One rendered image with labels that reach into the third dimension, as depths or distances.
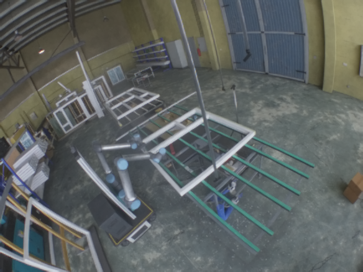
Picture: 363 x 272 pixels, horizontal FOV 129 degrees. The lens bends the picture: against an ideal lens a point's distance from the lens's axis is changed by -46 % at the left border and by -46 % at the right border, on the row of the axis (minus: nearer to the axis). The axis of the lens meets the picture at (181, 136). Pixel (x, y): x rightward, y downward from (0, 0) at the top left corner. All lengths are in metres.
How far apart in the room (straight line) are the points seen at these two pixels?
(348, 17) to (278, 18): 2.83
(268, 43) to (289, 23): 1.40
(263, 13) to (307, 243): 7.38
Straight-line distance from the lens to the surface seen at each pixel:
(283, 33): 7.22
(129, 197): 2.10
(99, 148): 2.36
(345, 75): 7.11
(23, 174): 5.82
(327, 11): 6.51
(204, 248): 2.61
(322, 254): 2.88
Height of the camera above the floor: 2.52
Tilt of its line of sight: 35 degrees down
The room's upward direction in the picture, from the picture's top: 19 degrees counter-clockwise
